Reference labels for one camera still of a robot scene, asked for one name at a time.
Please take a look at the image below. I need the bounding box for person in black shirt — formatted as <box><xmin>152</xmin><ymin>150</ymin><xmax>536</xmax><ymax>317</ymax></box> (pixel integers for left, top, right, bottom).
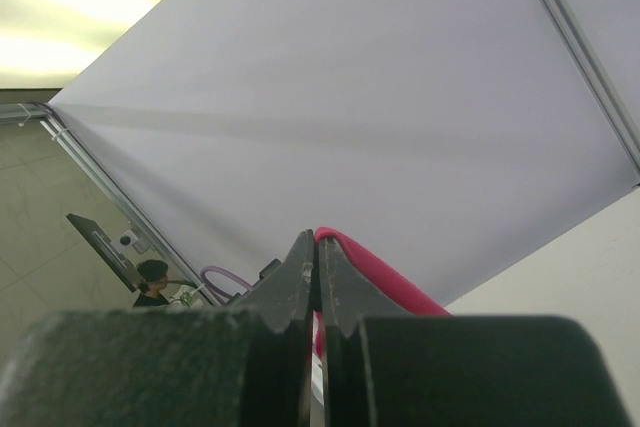
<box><xmin>133</xmin><ymin>259</ymin><xmax>169</xmax><ymax>308</ymax></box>

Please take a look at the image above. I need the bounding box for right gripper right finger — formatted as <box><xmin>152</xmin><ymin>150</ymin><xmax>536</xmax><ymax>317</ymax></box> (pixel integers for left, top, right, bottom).
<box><xmin>317</xmin><ymin>239</ymin><xmax>631</xmax><ymax>426</ymax></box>

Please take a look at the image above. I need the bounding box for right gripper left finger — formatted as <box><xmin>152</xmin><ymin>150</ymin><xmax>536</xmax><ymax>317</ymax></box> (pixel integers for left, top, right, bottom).
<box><xmin>1</xmin><ymin>231</ymin><xmax>315</xmax><ymax>426</ymax></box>

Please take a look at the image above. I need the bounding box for magenta t shirt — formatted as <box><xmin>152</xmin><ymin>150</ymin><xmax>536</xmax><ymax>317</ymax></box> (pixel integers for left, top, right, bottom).
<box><xmin>312</xmin><ymin>226</ymin><xmax>454</xmax><ymax>358</ymax></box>

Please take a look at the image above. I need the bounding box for black monitor with webcam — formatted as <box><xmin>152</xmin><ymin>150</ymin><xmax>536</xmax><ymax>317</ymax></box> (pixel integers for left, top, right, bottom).
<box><xmin>66</xmin><ymin>213</ymin><xmax>148</xmax><ymax>292</ymax></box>

